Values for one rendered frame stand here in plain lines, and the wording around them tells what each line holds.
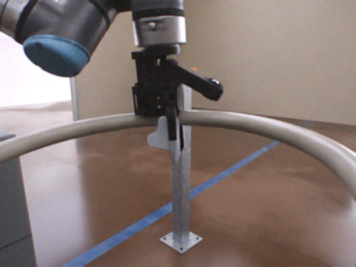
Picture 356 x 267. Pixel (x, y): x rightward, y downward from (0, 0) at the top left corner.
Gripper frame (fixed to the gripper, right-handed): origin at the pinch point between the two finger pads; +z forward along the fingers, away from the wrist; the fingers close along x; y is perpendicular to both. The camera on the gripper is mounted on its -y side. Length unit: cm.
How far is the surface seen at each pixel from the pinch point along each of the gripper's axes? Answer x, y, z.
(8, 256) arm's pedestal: -22, 75, 52
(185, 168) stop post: -94, 17, 46
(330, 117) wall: -525, -205, 127
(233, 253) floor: -86, -10, 98
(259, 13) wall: -616, -71, -90
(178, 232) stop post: -91, 23, 89
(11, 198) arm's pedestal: -27, 72, 29
